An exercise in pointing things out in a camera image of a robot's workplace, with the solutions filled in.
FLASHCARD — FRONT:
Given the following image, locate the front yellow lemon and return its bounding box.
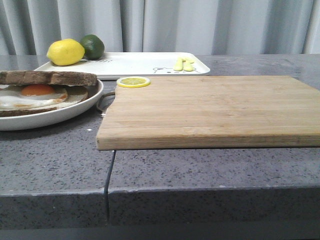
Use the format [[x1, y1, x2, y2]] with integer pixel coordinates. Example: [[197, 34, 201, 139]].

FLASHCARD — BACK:
[[46, 38, 85, 66]]

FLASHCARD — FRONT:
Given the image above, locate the fried egg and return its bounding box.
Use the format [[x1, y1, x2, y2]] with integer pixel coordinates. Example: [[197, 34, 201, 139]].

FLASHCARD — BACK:
[[0, 84, 68, 110]]

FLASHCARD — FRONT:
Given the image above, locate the green lime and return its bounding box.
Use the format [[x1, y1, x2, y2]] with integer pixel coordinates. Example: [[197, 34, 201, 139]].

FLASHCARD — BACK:
[[80, 34, 105, 60]]

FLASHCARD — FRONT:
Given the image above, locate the white rectangular tray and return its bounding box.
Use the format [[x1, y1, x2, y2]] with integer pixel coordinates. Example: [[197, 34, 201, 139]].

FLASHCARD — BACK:
[[36, 52, 210, 80]]

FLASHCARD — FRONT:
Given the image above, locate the pale yellow plastic spoon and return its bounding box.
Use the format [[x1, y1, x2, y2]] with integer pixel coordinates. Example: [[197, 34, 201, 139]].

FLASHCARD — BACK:
[[183, 57, 194, 72]]

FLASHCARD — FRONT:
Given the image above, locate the metal cutting board handle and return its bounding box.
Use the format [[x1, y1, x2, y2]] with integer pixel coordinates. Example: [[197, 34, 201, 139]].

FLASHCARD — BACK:
[[95, 91, 116, 113]]

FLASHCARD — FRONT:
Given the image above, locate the pale yellow plastic fork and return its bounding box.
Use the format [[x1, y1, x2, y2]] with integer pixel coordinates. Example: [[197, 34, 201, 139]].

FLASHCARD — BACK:
[[173, 57, 185, 72]]

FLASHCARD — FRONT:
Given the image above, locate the grey curtain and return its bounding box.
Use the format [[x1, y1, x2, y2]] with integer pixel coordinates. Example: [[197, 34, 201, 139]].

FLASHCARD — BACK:
[[0, 0, 320, 55]]

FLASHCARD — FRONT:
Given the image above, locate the lemon slice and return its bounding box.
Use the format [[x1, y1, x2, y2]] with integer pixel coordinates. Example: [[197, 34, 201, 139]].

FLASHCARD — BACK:
[[116, 76, 151, 88]]

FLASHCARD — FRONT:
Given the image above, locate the wooden cutting board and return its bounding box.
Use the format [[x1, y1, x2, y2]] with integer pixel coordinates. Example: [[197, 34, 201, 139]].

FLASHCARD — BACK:
[[96, 75, 320, 150]]

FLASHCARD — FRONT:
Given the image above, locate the white round plate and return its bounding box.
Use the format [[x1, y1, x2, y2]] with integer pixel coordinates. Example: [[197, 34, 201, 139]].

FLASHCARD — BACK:
[[0, 80, 104, 131]]

